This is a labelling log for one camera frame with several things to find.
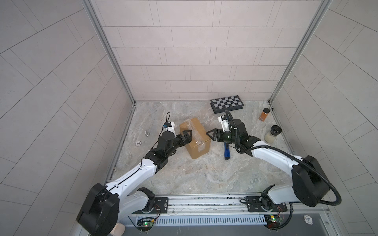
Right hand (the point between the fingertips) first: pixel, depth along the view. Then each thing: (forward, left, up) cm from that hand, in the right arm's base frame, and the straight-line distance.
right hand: (208, 134), depth 81 cm
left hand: (+1, +10, +2) cm, 10 cm away
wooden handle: (-38, +43, -11) cm, 59 cm away
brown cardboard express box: (-6, +5, +1) cm, 8 cm away
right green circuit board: (-39, -26, -16) cm, 50 cm away
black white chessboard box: (+34, -21, -11) cm, 42 cm away
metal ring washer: (+5, +44, -12) cm, 46 cm away
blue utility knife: (-4, -11, -14) cm, 18 cm away
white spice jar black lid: (+2, -40, -11) cm, 41 cm away
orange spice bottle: (+18, -41, -9) cm, 45 cm away
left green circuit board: (-37, +32, -12) cm, 50 cm away
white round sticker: (-39, -43, -16) cm, 60 cm away
